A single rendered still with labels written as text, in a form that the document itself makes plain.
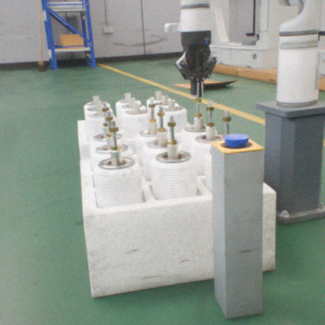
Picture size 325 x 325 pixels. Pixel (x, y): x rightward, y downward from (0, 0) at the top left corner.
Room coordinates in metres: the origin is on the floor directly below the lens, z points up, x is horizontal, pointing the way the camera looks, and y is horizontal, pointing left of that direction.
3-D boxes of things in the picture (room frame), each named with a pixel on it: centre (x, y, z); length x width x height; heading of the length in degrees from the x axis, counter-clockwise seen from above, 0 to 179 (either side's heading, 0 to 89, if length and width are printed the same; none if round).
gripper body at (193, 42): (1.13, -0.10, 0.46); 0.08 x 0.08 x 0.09
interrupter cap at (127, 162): (0.85, 0.09, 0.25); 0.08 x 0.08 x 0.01
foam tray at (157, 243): (0.99, 0.00, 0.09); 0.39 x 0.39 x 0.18; 10
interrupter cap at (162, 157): (0.88, -0.02, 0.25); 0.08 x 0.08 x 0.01
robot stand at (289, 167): (1.14, -0.35, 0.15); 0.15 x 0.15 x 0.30; 17
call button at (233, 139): (0.72, -0.13, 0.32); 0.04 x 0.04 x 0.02
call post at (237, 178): (0.72, -0.13, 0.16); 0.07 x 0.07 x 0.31; 10
